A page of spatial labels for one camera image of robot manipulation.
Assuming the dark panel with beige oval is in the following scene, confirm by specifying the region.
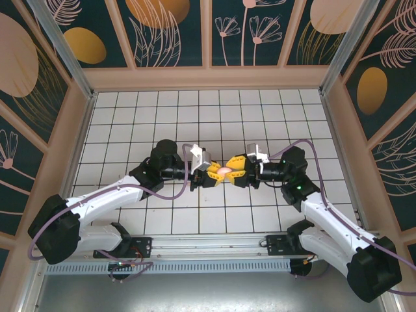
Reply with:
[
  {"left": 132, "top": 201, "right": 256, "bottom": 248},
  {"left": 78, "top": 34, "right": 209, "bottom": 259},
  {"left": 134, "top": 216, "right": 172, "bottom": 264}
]
[{"left": 0, "top": 0, "right": 72, "bottom": 148}]

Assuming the dark panel with feather outlines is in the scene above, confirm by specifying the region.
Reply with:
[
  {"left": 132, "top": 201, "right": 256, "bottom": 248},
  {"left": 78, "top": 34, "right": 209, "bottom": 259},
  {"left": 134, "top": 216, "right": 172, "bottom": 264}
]
[{"left": 370, "top": 122, "right": 416, "bottom": 232}]

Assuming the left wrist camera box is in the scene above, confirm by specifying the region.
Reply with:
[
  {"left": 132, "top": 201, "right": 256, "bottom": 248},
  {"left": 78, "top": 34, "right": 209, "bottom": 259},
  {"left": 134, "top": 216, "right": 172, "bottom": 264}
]
[{"left": 189, "top": 143, "right": 213, "bottom": 175}]

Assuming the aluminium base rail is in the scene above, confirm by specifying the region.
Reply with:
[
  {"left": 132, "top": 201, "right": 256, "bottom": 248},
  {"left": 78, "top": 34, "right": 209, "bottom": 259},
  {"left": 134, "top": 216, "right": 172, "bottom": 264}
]
[{"left": 32, "top": 234, "right": 384, "bottom": 261}]

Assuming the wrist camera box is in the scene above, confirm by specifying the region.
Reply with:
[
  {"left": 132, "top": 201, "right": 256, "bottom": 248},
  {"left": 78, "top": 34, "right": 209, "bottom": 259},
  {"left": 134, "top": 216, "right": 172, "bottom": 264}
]
[
  {"left": 189, "top": 143, "right": 213, "bottom": 175},
  {"left": 245, "top": 142, "right": 270, "bottom": 164}
]

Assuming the slotted grey cable duct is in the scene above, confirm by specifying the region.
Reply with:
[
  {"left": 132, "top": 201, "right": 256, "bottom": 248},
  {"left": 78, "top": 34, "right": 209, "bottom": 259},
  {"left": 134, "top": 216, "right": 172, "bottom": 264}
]
[{"left": 44, "top": 259, "right": 293, "bottom": 276}]

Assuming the dark panel with yellow oval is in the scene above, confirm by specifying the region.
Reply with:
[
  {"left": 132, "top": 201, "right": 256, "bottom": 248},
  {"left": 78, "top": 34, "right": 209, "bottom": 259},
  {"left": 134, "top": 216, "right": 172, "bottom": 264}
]
[
  {"left": 341, "top": 0, "right": 416, "bottom": 144},
  {"left": 42, "top": 0, "right": 129, "bottom": 69}
]

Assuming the aluminium table side rail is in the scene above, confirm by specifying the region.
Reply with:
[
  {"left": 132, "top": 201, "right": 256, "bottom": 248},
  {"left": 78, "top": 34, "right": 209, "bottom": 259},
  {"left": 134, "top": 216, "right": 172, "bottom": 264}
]
[
  {"left": 320, "top": 92, "right": 381, "bottom": 237},
  {"left": 31, "top": 92, "right": 97, "bottom": 261}
]

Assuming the dark panel with flower outline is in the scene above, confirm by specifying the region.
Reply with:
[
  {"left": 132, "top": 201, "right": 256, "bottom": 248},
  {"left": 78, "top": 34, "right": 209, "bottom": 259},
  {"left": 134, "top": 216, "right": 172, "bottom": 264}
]
[{"left": 0, "top": 99, "right": 46, "bottom": 237}]

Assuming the dark panel with pink flowers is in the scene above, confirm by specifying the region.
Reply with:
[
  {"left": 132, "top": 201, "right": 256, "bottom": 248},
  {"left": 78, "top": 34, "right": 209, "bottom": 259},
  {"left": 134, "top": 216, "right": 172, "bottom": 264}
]
[{"left": 211, "top": 0, "right": 299, "bottom": 68}]

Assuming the dark panel with beige circle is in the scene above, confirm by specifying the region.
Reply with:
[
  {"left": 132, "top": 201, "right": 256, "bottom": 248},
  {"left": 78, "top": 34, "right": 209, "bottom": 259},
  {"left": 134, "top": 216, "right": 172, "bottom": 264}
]
[{"left": 285, "top": 0, "right": 370, "bottom": 66}]

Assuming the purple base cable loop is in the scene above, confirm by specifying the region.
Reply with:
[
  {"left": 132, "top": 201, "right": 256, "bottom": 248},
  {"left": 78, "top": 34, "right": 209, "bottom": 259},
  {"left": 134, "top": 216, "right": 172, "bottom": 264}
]
[
  {"left": 109, "top": 259, "right": 154, "bottom": 283},
  {"left": 294, "top": 258, "right": 332, "bottom": 280}
]

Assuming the grey metal sheet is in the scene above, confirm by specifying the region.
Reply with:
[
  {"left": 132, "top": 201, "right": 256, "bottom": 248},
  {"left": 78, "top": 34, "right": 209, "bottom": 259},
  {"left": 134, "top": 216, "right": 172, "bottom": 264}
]
[{"left": 19, "top": 271, "right": 396, "bottom": 312}]

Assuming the aluminium corner post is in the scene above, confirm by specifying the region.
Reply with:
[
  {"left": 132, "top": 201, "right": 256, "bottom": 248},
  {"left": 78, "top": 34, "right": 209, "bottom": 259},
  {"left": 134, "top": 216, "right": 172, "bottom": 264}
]
[
  {"left": 318, "top": 0, "right": 384, "bottom": 95},
  {"left": 27, "top": 0, "right": 96, "bottom": 100}
]

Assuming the dark panel with orange sun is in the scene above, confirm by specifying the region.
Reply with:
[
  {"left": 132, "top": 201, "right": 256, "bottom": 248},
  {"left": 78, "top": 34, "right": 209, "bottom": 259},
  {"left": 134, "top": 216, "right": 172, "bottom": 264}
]
[{"left": 116, "top": 0, "right": 205, "bottom": 68}]

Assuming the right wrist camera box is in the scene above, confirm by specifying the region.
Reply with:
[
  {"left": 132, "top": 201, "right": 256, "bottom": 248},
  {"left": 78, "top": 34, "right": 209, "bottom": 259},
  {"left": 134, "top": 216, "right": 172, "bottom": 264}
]
[{"left": 245, "top": 142, "right": 270, "bottom": 164}]

